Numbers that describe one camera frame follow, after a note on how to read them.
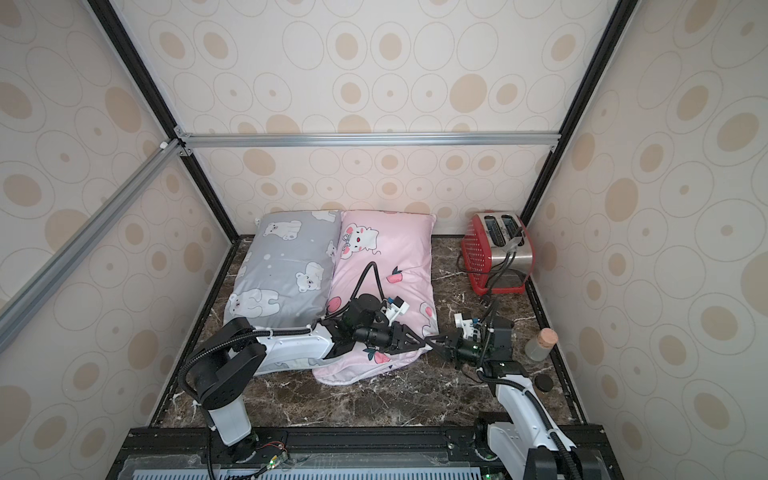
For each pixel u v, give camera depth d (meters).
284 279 0.87
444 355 0.73
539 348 0.83
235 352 0.52
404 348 0.73
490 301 1.00
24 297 0.53
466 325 0.78
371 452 0.73
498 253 0.92
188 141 0.90
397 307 0.78
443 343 0.74
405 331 0.74
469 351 0.71
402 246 1.02
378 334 0.73
